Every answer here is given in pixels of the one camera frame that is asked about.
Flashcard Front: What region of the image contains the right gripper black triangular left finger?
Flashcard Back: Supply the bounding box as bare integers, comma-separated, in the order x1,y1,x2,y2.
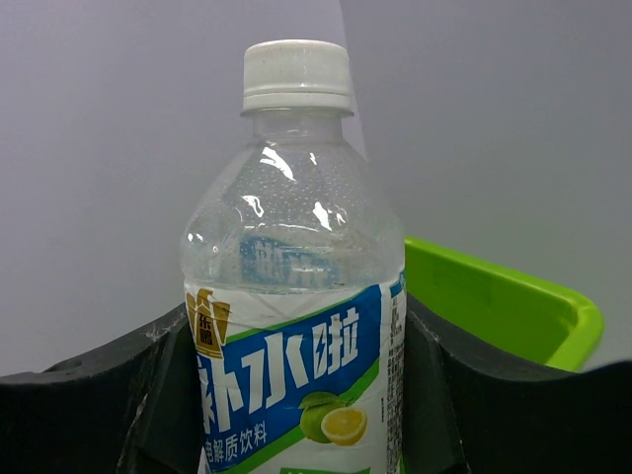
1,306,202,473

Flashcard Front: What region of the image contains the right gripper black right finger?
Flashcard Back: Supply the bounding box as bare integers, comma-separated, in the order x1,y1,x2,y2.
403,296,631,473

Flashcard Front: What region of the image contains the clear bottle green blue label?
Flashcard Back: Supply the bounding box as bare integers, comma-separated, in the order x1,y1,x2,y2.
181,39,407,473

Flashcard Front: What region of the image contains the green plastic bin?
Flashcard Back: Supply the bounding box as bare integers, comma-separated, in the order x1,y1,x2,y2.
405,237,604,371

